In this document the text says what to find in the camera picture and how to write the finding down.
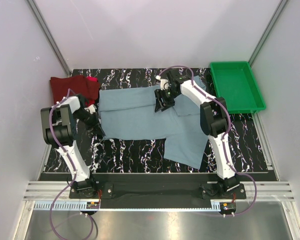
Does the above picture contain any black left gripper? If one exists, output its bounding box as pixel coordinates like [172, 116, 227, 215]
[72, 109, 106, 137]

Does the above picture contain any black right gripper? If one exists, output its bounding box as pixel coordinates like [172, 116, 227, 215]
[153, 87, 180, 113]

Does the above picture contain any light blue t shirt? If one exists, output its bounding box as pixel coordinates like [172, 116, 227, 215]
[98, 85, 208, 169]

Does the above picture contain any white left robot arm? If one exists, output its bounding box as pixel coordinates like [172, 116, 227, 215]
[40, 94, 105, 198]

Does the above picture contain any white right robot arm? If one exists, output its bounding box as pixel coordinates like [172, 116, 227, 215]
[154, 68, 240, 199]

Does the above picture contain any dark red folded t shirt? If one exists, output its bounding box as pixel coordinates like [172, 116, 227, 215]
[49, 75, 89, 104]

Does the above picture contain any bright red folded t shirt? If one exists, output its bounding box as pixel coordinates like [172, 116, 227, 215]
[86, 76, 100, 106]

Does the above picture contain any green plastic bin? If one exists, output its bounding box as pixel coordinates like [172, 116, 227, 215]
[209, 61, 266, 114]

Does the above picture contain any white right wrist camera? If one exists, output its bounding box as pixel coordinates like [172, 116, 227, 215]
[155, 75, 170, 91]

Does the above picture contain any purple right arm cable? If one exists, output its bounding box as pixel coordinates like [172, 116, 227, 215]
[157, 65, 257, 217]

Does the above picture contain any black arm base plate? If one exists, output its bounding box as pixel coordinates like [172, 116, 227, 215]
[69, 182, 247, 200]

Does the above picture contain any aluminium front rail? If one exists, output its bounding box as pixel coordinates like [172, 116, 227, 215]
[23, 181, 294, 201]

